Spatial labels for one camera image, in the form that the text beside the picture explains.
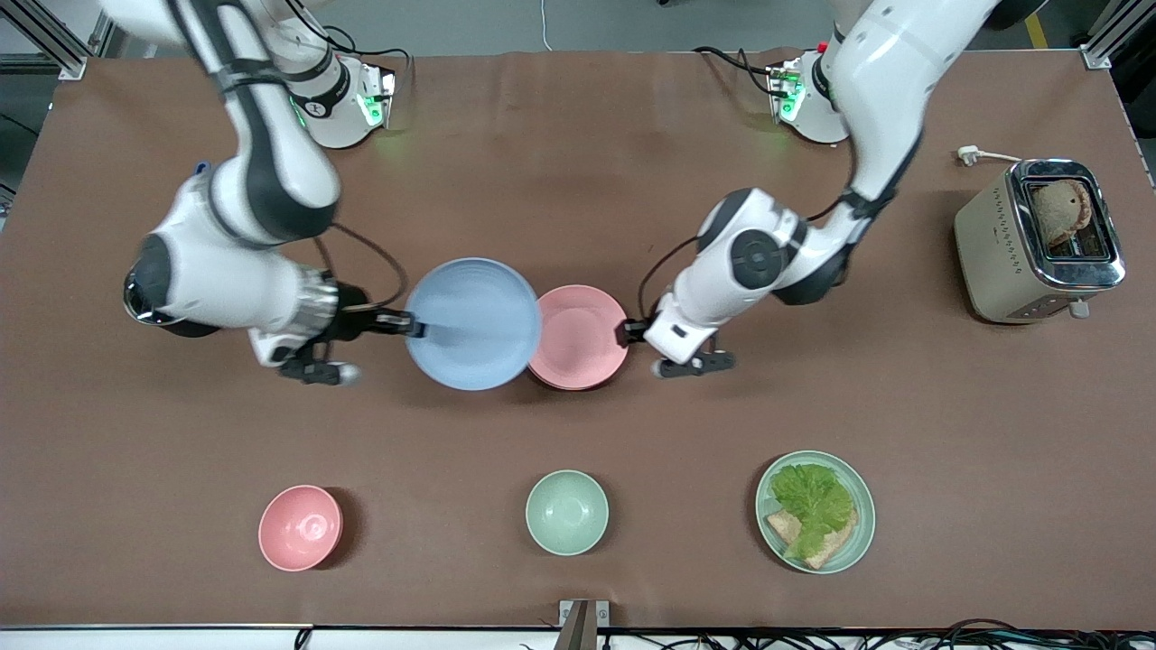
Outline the pink shallow bowl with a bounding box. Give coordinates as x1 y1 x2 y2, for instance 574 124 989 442
527 284 630 391

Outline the blue shallow bowl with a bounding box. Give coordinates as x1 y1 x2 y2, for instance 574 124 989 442
404 257 543 392

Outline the green deep bowl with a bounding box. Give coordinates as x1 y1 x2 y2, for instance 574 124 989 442
526 469 610 557

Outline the green lettuce leaf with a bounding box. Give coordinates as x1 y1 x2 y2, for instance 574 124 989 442
769 463 857 561

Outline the pink deep bowl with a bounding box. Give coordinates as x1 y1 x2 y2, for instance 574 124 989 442
258 485 344 572

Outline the brown bread slice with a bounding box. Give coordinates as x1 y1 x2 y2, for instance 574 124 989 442
766 508 859 571

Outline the green plate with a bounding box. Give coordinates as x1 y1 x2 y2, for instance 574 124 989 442
755 450 877 576

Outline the beige chrome toaster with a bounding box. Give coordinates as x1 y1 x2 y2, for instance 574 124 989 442
954 159 1127 324

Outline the round brown toast slice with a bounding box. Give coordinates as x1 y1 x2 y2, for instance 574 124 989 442
1030 179 1094 249

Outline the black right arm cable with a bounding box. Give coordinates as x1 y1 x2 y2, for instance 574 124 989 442
312 221 409 312

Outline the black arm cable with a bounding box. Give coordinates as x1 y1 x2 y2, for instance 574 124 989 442
637 237 723 319
312 221 409 312

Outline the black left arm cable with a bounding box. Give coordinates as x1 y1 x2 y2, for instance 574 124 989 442
637 237 723 319

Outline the black base cable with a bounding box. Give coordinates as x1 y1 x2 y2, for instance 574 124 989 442
694 45 778 96
325 25 415 91

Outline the metal table bracket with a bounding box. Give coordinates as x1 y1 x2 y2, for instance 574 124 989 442
558 599 611 650

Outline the aluminium frame profile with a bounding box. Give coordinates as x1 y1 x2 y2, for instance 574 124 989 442
1081 0 1156 69
0 0 114 80

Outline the black floor cable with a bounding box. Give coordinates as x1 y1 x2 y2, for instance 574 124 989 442
939 617 1030 650

